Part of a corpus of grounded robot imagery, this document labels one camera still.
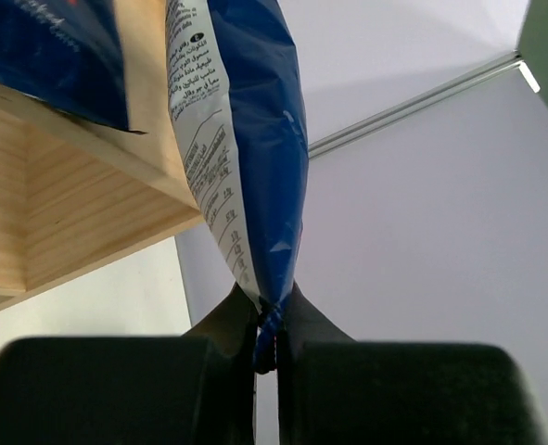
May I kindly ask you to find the wooden two-tier shelf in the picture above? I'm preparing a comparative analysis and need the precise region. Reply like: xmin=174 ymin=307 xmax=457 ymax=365
xmin=0 ymin=1 xmax=201 ymax=311

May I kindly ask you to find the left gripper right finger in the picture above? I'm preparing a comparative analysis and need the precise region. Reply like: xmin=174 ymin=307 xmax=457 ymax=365
xmin=277 ymin=287 xmax=548 ymax=444

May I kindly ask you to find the Burts spicy chilli bag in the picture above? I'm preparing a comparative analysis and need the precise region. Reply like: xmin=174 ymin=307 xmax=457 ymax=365
xmin=165 ymin=1 xmax=309 ymax=374
xmin=0 ymin=0 xmax=131 ymax=132

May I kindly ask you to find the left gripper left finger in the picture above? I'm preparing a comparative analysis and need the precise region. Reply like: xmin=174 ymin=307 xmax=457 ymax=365
xmin=0 ymin=287 xmax=257 ymax=444

